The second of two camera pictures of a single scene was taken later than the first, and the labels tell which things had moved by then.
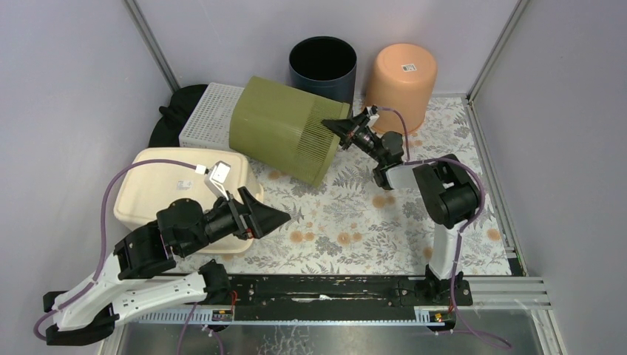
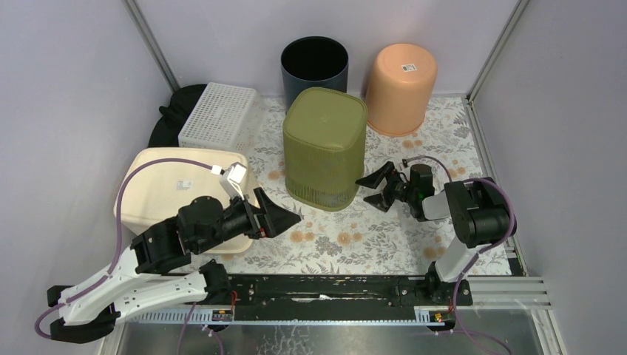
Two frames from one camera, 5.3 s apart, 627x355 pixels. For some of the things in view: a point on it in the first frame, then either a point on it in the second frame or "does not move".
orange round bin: (401, 77) does not move
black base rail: (328, 292) does not move
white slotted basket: (208, 123) does not move
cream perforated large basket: (140, 190) does not move
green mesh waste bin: (283, 126) → (324, 142)
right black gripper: (345, 128) → (392, 176)
